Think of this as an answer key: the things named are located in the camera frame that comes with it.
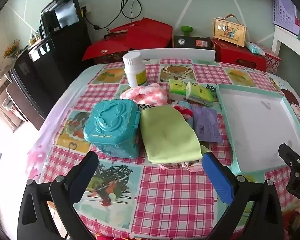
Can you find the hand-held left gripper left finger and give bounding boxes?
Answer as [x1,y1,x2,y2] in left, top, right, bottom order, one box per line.
[17,151,99,240]

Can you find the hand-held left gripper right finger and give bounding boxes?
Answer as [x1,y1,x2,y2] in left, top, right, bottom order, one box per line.
[202,151,283,240]

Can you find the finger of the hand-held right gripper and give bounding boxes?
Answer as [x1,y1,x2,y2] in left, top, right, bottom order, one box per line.
[278,144,300,167]

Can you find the teal rimmed white tray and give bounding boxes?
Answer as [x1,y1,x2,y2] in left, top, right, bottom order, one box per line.
[216,83,300,175]

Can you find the purple packet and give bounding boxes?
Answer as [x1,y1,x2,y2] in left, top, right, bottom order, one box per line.
[191,105,223,144]

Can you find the green cloth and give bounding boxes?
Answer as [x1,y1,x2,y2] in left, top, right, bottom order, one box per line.
[139,105,212,164]

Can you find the red flower hair tie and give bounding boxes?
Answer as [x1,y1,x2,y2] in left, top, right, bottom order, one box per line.
[174,104,194,120]

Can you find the light blue face mask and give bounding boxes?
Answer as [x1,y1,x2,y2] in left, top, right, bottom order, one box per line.
[177,101,197,132]

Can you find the green tissue pack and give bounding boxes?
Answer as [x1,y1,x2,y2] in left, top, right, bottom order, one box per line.
[186,81,214,105]
[168,79,190,101]

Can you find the leopard print scrunchie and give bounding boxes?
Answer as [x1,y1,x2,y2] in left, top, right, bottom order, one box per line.
[137,102,155,112]

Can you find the pink white fluffy towel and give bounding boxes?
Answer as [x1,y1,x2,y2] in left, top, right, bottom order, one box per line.
[120,82,168,106]

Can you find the teal plastic box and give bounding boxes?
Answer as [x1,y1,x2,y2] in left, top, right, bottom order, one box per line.
[83,99,141,159]

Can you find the red patterned box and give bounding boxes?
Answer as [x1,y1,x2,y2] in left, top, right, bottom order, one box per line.
[261,45,282,75]

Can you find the white shelf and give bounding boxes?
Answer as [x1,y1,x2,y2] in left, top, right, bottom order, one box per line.
[271,25,300,75]

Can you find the light blue wipes pack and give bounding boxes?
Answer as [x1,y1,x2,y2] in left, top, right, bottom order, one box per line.
[245,42,265,55]

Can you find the white plastic bottle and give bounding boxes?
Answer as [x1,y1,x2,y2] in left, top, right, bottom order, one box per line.
[122,51,148,88]

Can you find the red cardboard box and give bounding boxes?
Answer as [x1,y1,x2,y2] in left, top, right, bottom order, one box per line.
[211,39,267,72]

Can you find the red gift box gold emblem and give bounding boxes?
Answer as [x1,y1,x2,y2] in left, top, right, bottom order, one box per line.
[82,36,130,64]

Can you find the white board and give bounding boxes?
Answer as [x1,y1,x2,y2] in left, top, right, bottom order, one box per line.
[128,48,216,61]

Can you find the purple plastic basket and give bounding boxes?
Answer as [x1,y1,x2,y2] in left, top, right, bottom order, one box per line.
[272,0,299,34]

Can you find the black box with gauge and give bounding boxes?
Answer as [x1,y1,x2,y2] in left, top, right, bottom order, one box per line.
[172,35,214,49]

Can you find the yellow flowers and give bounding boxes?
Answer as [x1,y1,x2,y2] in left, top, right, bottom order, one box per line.
[3,39,20,59]

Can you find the plain red gift box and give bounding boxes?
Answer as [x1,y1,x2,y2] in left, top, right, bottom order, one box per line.
[110,17,173,50]

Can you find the black printer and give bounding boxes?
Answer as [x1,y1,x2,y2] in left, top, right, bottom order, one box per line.
[40,0,80,33]

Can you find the yellow gift box with handle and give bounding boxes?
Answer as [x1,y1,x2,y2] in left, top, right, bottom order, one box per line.
[213,14,247,47]

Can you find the black cable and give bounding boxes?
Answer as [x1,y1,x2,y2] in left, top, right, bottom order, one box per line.
[83,0,143,30]

